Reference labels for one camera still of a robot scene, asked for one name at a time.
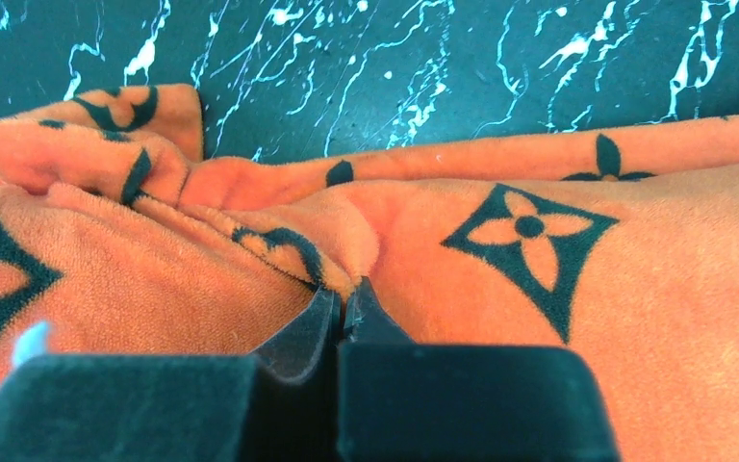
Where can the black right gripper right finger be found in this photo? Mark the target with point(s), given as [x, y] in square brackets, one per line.
[398, 400]

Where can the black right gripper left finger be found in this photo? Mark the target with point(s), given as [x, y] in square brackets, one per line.
[273, 404]

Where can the orange patterned pillowcase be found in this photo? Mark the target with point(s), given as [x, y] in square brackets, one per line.
[117, 237]

